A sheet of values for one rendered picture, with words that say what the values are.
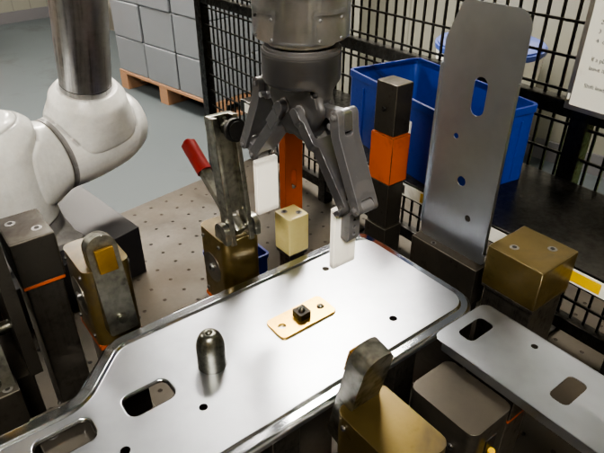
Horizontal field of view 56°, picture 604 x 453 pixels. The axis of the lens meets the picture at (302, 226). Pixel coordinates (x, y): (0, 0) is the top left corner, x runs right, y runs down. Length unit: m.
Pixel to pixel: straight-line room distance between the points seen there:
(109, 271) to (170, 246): 0.71
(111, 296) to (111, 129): 0.56
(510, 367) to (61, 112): 0.92
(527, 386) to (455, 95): 0.37
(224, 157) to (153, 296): 0.59
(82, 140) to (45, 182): 0.11
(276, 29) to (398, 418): 0.36
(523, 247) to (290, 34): 0.43
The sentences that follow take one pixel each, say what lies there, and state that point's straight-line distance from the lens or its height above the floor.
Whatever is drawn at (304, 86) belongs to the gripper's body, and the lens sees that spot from 0.52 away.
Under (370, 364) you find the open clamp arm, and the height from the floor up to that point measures 1.11.
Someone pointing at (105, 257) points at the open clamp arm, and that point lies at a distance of 0.70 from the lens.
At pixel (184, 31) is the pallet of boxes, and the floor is 0.58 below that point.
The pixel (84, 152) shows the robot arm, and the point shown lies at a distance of 1.22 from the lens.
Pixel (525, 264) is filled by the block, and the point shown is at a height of 1.06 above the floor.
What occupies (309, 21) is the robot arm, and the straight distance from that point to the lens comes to 0.50.
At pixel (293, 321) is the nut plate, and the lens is 0.70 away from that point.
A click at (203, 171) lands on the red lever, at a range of 0.79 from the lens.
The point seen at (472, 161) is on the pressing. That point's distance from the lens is 0.78.
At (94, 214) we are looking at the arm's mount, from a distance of 1.34.
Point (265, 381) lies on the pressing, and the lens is 0.63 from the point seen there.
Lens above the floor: 1.47
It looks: 32 degrees down
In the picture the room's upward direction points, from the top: straight up
